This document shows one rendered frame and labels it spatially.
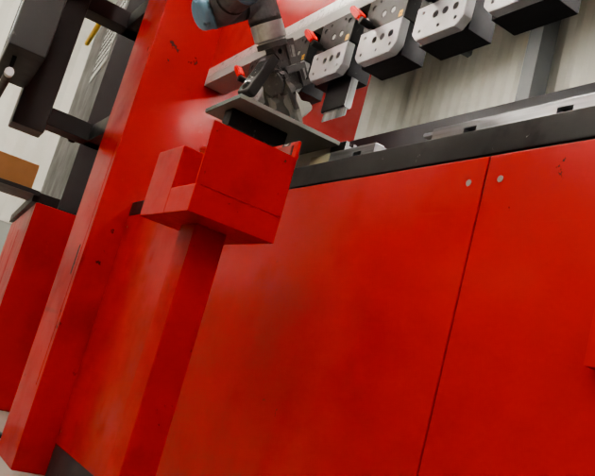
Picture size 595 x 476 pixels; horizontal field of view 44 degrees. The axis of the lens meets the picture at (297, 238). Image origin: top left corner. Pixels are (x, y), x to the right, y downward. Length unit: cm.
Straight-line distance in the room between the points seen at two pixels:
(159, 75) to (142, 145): 25
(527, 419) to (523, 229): 24
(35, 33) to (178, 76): 47
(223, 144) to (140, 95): 135
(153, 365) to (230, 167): 33
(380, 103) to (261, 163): 910
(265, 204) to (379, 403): 36
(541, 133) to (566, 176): 9
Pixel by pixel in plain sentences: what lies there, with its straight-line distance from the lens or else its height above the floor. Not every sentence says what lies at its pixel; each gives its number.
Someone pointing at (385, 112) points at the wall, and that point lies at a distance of 1028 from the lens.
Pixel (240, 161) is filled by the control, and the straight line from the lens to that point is 118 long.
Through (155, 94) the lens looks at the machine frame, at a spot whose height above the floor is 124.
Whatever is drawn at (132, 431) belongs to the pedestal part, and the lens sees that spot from 121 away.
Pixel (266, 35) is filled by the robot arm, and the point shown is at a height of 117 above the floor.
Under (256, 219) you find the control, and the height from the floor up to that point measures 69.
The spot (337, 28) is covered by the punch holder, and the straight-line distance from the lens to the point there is 189.
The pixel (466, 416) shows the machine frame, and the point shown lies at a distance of 97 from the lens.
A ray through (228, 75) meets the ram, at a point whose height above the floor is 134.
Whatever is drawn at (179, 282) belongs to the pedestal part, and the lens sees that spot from 121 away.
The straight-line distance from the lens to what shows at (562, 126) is 101.
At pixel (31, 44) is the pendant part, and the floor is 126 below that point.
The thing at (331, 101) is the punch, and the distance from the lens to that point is 182.
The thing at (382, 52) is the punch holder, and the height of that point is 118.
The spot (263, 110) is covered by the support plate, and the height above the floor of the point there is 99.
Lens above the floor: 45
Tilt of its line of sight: 11 degrees up
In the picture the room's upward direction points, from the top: 15 degrees clockwise
